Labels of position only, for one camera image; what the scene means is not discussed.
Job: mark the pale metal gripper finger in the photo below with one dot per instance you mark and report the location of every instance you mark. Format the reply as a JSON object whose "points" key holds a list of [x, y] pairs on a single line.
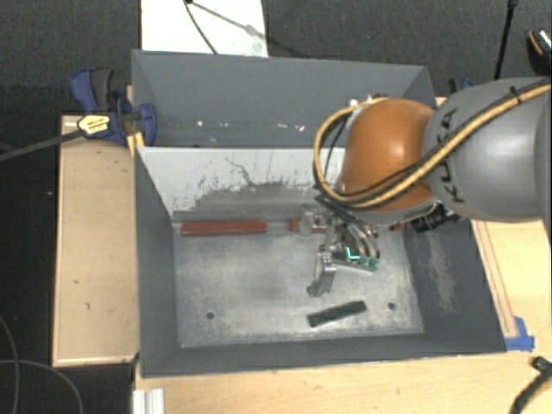
{"points": [[321, 277], [307, 223]]}

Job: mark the red-brown flat block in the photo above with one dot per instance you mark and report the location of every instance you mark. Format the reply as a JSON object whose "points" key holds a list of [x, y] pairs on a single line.
{"points": [[224, 227], [295, 225]]}

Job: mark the dark green flat block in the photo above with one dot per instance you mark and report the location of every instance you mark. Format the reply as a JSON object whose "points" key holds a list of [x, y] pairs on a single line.
{"points": [[337, 313]]}

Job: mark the grey metal bin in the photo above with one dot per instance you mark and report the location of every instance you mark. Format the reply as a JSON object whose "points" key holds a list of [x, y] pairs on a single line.
{"points": [[259, 274]]}

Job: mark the pale wood board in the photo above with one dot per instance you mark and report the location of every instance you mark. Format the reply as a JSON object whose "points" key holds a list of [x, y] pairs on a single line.
{"points": [[95, 248]]}

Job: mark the black cylinder on white bracket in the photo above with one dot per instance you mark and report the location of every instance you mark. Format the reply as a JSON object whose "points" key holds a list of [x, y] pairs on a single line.
{"points": [[429, 221]]}

